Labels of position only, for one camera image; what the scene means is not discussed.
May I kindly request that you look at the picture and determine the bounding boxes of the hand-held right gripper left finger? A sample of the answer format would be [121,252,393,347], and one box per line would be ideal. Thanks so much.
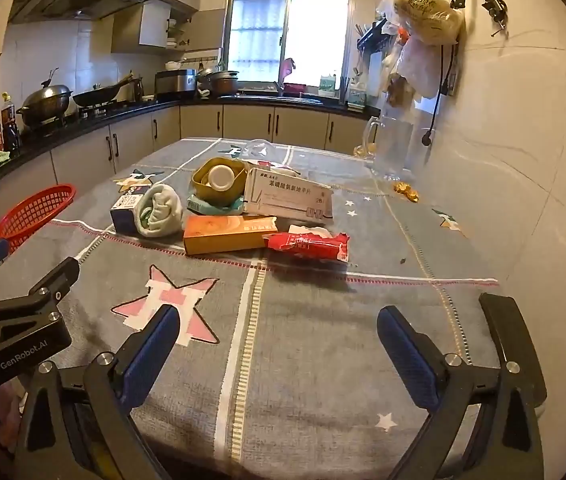
[15,304,181,480]

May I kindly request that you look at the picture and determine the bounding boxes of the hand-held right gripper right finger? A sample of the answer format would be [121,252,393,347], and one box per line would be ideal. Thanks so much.
[377,292,548,480]

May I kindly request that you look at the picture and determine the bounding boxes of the red plastic basket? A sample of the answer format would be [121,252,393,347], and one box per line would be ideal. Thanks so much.
[0,184,78,253]

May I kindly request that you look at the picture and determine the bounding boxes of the blue white carton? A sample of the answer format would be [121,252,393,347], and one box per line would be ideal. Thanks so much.
[109,192,151,235]

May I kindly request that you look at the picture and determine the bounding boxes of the white green cloth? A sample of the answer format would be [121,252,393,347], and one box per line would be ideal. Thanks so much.
[134,182,184,238]

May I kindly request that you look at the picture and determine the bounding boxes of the orange cardboard box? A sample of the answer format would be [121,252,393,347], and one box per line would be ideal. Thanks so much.
[183,214,280,256]

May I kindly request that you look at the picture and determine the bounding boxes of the red snack wrapper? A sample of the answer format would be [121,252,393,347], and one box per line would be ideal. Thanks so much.
[263,225,351,263]

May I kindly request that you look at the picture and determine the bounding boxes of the teal packet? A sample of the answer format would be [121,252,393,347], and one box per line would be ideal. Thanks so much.
[186,194,244,216]

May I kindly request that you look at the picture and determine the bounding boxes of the yellow plastic container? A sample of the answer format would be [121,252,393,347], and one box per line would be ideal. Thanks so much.
[191,157,248,207]

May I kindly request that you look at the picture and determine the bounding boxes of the white medicine box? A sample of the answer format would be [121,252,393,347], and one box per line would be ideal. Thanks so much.
[243,167,334,226]

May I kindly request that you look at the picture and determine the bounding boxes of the person's left hand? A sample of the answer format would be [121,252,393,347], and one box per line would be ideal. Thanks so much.
[0,380,24,456]

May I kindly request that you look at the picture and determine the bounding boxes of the grey star printed tablecloth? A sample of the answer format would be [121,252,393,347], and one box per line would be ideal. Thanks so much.
[0,137,506,480]

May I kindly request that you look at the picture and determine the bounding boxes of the black kitchen countertop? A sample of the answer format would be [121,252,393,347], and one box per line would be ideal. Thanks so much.
[0,97,381,201]

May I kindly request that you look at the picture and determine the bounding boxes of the grey lower kitchen cabinets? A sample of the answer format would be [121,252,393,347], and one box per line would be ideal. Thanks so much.
[0,102,381,261]

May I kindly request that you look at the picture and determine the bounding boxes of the steel wok with lid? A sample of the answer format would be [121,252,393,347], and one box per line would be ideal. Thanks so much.
[15,67,74,128]

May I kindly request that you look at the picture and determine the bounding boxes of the gas stove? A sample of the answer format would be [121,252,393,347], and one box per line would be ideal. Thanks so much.
[75,101,128,118]

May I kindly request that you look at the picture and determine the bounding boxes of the black frying pan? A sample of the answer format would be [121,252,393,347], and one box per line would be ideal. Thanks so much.
[72,74,134,108]

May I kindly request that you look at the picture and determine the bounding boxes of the clear glass pitcher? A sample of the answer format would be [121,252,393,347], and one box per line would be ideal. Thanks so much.
[363,115,431,181]

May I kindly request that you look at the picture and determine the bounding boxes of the silver rice cooker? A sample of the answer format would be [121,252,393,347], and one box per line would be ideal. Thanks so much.
[155,68,198,101]

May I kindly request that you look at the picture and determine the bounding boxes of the steel cooking pot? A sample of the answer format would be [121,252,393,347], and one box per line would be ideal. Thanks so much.
[197,67,240,97]

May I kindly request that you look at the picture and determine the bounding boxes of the brown food plastic bag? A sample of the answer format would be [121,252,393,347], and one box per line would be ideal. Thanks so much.
[387,72,416,107]

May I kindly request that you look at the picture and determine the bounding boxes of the white plastic bag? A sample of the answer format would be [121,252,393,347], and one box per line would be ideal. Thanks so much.
[395,35,446,101]

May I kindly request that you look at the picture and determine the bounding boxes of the kitchen window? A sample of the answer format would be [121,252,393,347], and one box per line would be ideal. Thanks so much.
[223,0,356,83]

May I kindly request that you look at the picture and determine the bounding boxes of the plastic bag with yellow food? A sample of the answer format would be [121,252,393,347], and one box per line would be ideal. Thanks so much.
[393,0,466,46]

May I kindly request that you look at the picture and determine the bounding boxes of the black power cable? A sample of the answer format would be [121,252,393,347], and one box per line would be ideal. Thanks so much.
[422,42,456,148]

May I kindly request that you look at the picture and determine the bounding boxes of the wall socket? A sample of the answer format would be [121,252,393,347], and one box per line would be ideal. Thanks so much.
[445,60,461,97]

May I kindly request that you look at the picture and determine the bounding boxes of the dark wall rack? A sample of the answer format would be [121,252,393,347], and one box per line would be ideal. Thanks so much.
[357,20,394,53]

